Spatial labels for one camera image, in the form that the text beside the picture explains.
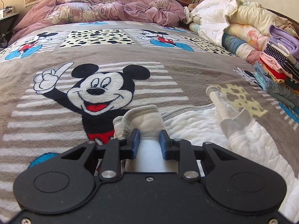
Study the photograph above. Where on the cartoon mouse printed blanket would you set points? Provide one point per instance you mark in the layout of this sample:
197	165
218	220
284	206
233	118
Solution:
163	74

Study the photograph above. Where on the striped patchwork quilt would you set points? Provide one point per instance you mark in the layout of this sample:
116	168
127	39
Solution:
236	45

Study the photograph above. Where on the cream folded quilt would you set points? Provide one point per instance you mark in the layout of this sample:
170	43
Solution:
254	18

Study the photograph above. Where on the white quilted comforter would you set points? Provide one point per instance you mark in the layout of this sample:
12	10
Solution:
215	16

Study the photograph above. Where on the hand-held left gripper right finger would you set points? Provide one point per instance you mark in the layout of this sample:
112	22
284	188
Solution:
163	145

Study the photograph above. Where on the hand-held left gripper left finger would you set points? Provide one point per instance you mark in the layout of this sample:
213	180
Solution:
136	142

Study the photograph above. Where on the pink floral duvet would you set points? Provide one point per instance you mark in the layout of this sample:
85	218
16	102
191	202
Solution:
105	9

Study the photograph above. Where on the dark wooden bed board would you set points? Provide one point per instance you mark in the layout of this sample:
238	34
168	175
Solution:
287	18

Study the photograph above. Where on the white quilted garment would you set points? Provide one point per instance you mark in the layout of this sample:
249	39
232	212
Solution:
193	126

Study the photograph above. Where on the stack of folded clothes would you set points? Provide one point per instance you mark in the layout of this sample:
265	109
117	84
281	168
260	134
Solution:
278	74

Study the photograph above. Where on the dark bedside table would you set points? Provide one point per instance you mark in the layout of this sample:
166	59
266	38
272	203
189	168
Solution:
7	22

